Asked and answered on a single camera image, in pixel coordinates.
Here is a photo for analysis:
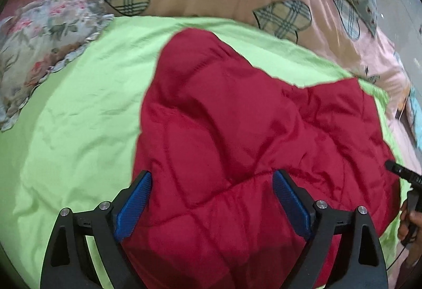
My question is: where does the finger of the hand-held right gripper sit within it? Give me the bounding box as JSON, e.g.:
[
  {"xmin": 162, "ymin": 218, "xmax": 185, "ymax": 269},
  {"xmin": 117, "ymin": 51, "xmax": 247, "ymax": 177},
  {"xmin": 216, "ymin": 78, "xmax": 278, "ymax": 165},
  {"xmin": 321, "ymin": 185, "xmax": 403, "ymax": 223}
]
[{"xmin": 385, "ymin": 160, "xmax": 409, "ymax": 178}]

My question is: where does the floral ruffled pillow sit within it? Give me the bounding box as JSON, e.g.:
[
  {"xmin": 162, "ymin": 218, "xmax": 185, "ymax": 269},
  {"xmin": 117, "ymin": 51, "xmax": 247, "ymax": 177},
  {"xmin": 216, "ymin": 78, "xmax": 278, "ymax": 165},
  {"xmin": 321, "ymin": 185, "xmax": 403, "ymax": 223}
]
[{"xmin": 0, "ymin": 0, "xmax": 116, "ymax": 131}]

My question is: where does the green blanket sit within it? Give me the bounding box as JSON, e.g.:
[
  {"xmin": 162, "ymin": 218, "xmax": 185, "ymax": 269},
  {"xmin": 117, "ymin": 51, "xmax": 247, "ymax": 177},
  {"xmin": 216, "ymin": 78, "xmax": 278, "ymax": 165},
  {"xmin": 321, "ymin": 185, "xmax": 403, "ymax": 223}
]
[{"xmin": 0, "ymin": 14, "xmax": 406, "ymax": 289}]

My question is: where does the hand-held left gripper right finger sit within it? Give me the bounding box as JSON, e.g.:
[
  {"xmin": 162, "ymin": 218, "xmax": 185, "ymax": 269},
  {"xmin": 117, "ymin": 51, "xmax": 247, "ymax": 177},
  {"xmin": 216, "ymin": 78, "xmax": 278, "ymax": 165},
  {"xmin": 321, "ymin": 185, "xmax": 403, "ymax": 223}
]
[{"xmin": 272, "ymin": 170, "xmax": 390, "ymax": 289}]

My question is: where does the red quilted jacket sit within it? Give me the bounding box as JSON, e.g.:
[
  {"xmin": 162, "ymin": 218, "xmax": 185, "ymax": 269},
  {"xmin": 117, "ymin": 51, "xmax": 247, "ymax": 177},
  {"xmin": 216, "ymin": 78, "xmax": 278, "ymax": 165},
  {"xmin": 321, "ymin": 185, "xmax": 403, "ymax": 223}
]
[{"xmin": 123, "ymin": 28, "xmax": 401, "ymax": 289}]

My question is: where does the person's right hand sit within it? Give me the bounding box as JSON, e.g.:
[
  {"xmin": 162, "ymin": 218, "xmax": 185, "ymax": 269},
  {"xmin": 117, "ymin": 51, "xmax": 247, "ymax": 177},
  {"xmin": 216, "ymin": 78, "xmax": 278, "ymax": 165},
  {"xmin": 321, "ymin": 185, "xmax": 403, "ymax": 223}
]
[{"xmin": 397, "ymin": 198, "xmax": 422, "ymax": 245}]

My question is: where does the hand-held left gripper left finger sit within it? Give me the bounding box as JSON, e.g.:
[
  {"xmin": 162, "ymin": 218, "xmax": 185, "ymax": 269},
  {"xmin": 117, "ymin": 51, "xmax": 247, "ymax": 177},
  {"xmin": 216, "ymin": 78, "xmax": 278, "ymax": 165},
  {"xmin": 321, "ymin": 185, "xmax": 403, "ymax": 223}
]
[{"xmin": 40, "ymin": 170, "xmax": 153, "ymax": 289}]

